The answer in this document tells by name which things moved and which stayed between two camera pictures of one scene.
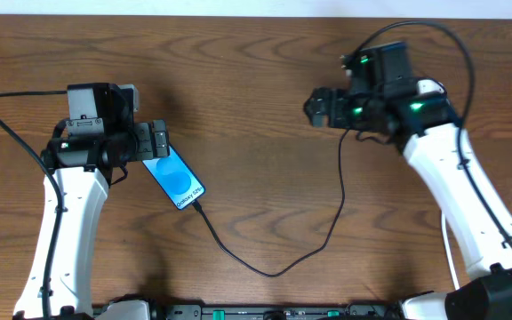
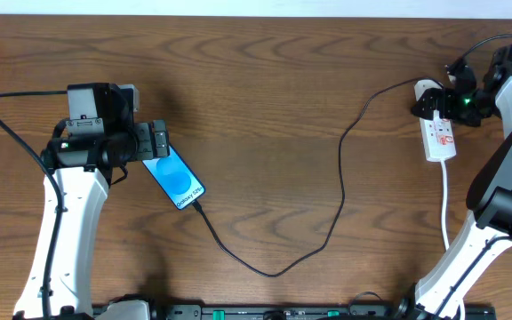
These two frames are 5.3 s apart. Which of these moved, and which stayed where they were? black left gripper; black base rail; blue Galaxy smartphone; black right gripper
Moved: black right gripper
Stayed: black left gripper; blue Galaxy smartphone; black base rail
